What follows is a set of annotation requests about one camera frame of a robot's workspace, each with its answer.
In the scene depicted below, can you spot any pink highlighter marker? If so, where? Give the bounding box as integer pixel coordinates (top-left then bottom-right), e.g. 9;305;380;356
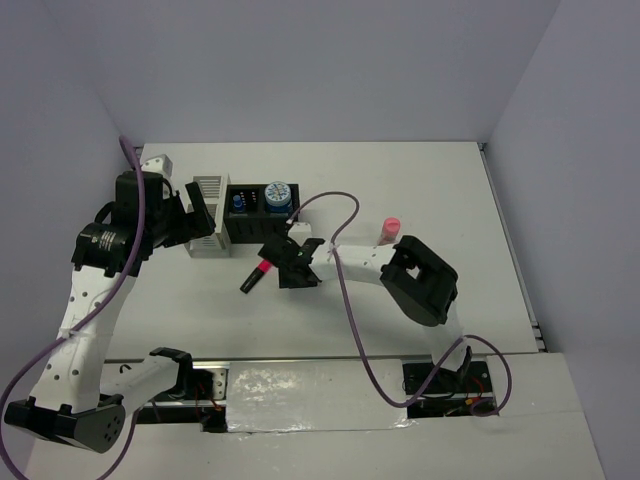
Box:
240;260;272;294

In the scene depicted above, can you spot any blue spray bottle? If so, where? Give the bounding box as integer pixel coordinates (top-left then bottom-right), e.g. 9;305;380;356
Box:
232;194;247;215

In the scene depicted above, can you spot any blue round tin back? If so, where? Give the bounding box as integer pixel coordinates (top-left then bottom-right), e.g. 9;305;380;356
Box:
264;181;292;213

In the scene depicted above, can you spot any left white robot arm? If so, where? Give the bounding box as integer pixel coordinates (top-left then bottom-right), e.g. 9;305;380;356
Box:
4;155;215;453

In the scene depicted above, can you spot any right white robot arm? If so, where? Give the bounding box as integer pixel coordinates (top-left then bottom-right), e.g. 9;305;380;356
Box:
259;233;471;391

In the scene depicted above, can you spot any white slotted container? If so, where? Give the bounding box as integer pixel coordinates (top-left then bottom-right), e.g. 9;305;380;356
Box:
184;172;232;259

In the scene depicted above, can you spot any black slotted container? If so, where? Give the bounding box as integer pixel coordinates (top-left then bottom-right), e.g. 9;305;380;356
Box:
223;183;300;244

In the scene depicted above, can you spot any pink capped bottle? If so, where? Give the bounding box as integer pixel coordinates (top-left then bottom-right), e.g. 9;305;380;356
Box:
377;217;401;246

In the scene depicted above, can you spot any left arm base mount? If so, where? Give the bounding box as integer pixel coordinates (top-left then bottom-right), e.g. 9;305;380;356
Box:
137;363;229;433

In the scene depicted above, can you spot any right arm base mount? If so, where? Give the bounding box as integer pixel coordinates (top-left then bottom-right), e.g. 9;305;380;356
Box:
407;360;497;419

